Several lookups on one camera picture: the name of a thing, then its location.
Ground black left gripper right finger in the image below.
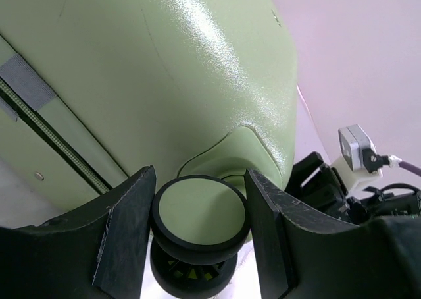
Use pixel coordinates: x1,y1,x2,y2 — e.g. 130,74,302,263
245,169,420,298

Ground green hard-shell suitcase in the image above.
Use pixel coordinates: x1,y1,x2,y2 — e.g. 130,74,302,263
1,0,297,298

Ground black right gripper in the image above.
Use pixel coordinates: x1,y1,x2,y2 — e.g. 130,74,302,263
286,151,420,225

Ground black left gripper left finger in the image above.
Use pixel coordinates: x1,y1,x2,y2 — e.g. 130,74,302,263
1,166,156,298

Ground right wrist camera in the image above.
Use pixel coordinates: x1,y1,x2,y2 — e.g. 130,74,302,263
330,124,383,192

